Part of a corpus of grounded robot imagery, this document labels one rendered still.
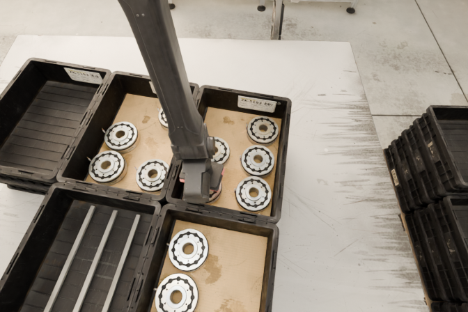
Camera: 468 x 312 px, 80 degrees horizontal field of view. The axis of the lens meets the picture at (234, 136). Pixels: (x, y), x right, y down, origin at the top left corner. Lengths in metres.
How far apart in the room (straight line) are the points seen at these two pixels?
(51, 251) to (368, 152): 1.07
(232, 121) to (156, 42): 0.60
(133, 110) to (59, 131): 0.24
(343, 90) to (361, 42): 1.46
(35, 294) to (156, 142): 0.49
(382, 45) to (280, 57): 1.55
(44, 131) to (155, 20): 0.79
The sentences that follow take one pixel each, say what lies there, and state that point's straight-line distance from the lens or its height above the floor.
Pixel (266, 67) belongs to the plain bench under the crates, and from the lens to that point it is 1.31.
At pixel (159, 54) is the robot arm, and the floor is 1.36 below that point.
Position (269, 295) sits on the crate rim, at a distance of 0.71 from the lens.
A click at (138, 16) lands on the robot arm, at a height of 1.41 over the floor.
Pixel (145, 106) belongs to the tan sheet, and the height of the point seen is 0.83.
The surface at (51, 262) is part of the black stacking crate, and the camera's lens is 0.93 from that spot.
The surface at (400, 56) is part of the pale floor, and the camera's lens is 2.77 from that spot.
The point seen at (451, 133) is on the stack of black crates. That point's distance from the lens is 1.73.
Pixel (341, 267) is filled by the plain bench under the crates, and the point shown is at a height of 0.70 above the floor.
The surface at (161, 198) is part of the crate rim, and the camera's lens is 0.76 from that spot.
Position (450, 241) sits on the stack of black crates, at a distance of 1.56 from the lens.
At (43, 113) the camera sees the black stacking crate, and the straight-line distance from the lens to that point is 1.16.
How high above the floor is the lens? 1.64
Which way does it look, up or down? 60 degrees down
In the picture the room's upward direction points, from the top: 3 degrees clockwise
